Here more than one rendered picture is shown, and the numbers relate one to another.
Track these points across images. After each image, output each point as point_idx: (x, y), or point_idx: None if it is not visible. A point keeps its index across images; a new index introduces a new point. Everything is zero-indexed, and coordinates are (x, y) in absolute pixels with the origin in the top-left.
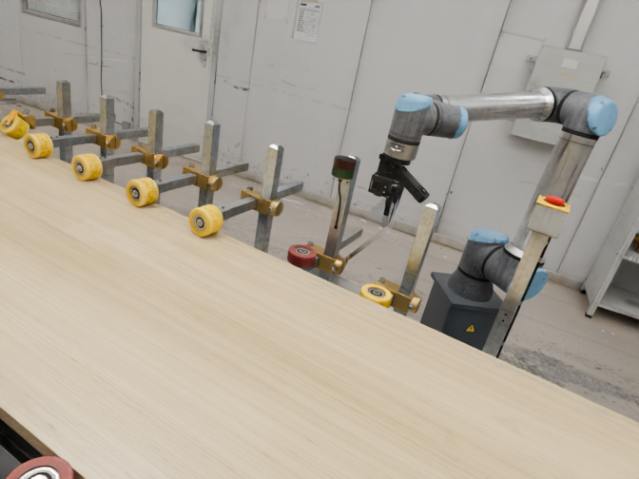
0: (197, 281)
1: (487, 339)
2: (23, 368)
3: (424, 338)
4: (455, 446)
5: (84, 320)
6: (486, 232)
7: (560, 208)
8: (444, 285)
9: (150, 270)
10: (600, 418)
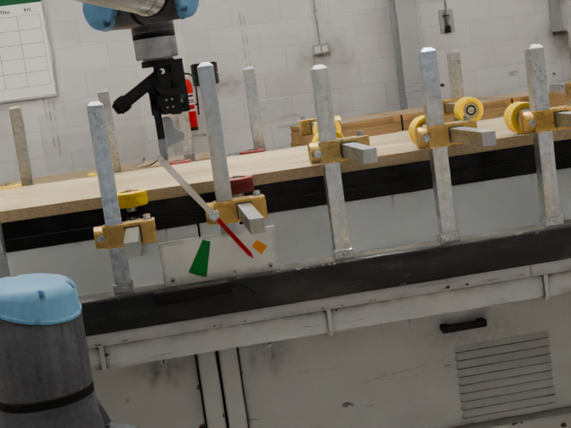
0: (258, 165)
1: (5, 250)
2: (245, 155)
3: (64, 199)
4: (20, 197)
5: (264, 156)
6: (37, 281)
7: None
8: (115, 427)
9: (295, 158)
10: None
